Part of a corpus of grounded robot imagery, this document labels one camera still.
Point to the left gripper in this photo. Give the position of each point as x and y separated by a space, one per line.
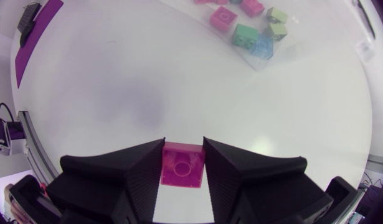
27 23

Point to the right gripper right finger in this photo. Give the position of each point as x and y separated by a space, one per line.
256 186

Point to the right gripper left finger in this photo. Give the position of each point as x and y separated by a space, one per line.
116 183

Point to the magenta toy brick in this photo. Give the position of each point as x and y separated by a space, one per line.
182 166
223 18

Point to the clear plastic container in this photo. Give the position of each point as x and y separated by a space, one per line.
210 34

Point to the person's hand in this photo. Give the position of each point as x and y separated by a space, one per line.
18 211

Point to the clear blue toy brick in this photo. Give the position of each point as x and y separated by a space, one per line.
262 46

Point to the light green toy brick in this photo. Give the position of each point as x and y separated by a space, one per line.
276 15
275 31

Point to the red toy brick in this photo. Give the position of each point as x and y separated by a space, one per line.
252 7

